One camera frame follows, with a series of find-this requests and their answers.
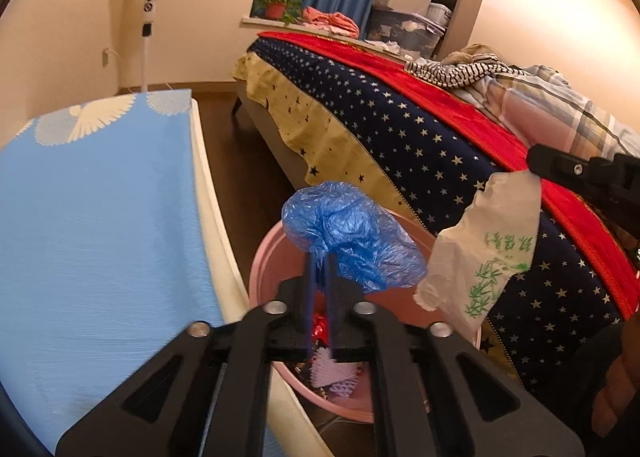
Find blue plastic bag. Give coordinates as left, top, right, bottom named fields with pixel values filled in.
left=281, top=180, right=428, bottom=294

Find pink trash bin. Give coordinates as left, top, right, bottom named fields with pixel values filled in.
left=248, top=207, right=483, bottom=425

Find striped garment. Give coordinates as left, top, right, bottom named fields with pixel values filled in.
left=405, top=53, right=531, bottom=89

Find bed with star-print cover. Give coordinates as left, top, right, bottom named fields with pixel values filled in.
left=231, top=31, right=640, bottom=388

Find beige plush toy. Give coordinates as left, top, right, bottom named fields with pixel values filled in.
left=442, top=43, right=496, bottom=67

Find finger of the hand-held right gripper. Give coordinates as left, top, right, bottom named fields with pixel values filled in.
left=527, top=143, right=640, bottom=184
left=542, top=178, right=640, bottom=238

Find potted green plant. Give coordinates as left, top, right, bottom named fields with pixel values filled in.
left=252, top=0, right=306, bottom=25

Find red plastic bag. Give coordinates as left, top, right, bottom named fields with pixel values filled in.
left=311, top=314, right=332, bottom=343

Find small white storage box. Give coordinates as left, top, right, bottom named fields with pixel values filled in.
left=427, top=2, right=453, bottom=28

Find pink folded clothes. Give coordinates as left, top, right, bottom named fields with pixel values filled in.
left=301, top=6, right=361, bottom=38

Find red fleece blanket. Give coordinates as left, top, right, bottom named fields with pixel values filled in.
left=257, top=31, right=640, bottom=320

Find person's right hand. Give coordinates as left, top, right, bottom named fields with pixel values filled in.
left=590, top=312, right=640, bottom=438

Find plaid quilt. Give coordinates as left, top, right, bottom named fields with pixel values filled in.
left=450, top=62, right=640, bottom=163

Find white windowsill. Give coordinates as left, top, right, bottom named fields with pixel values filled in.
left=240, top=14, right=401, bottom=50

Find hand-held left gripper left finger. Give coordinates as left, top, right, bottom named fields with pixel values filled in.
left=55, top=254, right=318, bottom=457

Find white folded cloth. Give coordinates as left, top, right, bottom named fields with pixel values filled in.
left=367, top=38, right=416, bottom=60

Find white paper bag green print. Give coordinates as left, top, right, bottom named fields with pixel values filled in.
left=414, top=170, right=543, bottom=333

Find clear storage box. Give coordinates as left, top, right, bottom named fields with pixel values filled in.
left=367, top=6, right=446, bottom=58

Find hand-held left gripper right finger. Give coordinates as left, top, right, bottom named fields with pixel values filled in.
left=325, top=254, right=586, bottom=457

